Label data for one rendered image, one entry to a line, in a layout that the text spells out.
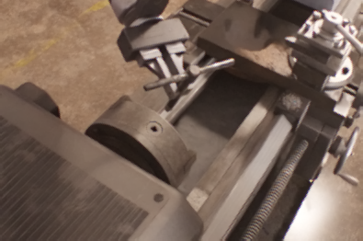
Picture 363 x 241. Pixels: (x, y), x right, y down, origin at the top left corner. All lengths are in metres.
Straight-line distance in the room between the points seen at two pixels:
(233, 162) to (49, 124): 0.74
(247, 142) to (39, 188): 0.88
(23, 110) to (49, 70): 2.09
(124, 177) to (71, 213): 0.11
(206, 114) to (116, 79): 1.24
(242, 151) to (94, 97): 1.45
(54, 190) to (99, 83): 2.11
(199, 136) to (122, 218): 0.95
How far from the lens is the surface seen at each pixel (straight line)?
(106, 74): 2.87
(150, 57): 0.85
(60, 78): 2.87
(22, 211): 0.72
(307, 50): 1.47
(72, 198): 0.72
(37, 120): 0.83
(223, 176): 1.38
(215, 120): 1.67
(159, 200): 0.72
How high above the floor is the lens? 1.95
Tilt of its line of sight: 46 degrees down
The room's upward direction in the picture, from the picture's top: 6 degrees clockwise
